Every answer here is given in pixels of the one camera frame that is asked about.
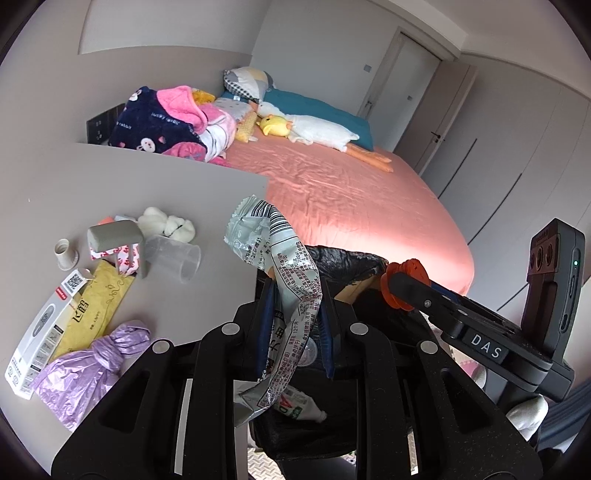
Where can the red white patterned wrapper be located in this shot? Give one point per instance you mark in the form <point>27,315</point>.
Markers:
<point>111,254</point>

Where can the clear plastic cup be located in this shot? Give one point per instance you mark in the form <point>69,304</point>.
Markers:
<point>171,256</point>

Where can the pink fleece blanket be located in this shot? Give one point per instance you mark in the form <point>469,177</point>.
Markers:
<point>180,99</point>

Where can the white goose plush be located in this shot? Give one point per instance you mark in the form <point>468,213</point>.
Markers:
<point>318,127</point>

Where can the light patterned pillow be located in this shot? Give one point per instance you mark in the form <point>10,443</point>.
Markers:
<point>231,108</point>

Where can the yellow paper packet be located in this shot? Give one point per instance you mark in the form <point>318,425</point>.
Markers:
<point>92,309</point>

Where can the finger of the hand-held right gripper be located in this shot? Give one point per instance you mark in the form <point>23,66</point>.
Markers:
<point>445,291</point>
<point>422,302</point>

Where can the small white tube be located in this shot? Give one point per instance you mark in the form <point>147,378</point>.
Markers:
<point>67,254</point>

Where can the white cardboard box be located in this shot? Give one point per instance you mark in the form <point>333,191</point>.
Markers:
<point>41,337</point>

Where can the yellow plush cloth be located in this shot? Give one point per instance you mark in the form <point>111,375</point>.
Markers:
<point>203,96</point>

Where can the white pink cartoon blanket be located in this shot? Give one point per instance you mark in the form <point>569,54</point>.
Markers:
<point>217,134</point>

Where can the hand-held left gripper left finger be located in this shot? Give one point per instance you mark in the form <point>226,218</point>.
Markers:
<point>264,332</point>

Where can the silver printed snack wrapper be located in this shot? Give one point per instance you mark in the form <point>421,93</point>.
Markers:
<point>286,258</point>

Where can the patchwork pillow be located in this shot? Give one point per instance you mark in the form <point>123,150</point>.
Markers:
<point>249,81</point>

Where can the teal pillow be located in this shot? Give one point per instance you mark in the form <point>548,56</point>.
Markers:
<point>323,115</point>

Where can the person's white socked foot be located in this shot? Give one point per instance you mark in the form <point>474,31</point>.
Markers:
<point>480,376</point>
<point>528,415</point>

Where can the white plastic bottle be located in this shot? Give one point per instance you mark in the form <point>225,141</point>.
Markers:
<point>300,408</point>

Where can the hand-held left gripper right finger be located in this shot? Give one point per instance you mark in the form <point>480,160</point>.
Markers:
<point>327,341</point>

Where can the person's dark trouser leg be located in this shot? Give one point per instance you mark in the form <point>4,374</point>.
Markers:
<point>565,420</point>

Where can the grey sponge block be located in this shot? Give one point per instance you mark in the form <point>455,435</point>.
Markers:
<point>113,235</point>

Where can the foam puzzle floor mat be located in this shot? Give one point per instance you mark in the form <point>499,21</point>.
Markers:
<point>461,362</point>

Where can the grey door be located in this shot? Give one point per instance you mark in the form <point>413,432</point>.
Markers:
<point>406,87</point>

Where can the small orange white box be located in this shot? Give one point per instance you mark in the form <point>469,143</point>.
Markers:
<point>124,218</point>

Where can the grey wardrobe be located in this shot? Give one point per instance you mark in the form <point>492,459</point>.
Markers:
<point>521,161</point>

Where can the yellow dotted plush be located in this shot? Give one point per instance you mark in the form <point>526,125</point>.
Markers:
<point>247,127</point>

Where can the purple plastic bag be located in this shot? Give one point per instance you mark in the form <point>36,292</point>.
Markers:
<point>87,369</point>

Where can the black bag lined bin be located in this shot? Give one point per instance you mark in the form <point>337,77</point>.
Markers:
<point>341,261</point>

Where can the grey bedside cabinet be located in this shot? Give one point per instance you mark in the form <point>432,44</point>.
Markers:
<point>138,184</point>

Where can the navy printed fleece blanket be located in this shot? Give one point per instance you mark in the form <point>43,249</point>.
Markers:
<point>138,124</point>

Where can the yellow duck plush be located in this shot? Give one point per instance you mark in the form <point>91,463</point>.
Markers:
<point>274,125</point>

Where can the bed with pink sheet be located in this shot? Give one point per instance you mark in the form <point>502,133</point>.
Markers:
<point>346,198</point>

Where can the black socket panel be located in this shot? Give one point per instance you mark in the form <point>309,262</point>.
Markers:
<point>104,127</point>

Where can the orange bottle cap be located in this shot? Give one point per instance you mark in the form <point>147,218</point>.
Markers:
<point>408,268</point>

